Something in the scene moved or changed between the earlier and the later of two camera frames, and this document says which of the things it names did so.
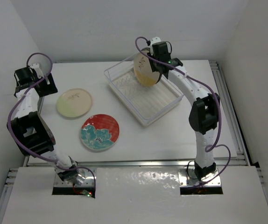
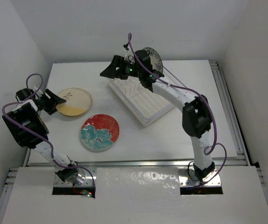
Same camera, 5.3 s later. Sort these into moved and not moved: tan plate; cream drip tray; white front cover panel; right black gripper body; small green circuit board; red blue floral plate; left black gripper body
Moved: left black gripper body; tan plate; right black gripper body
Not moved: white front cover panel; red blue floral plate; cream drip tray; small green circuit board
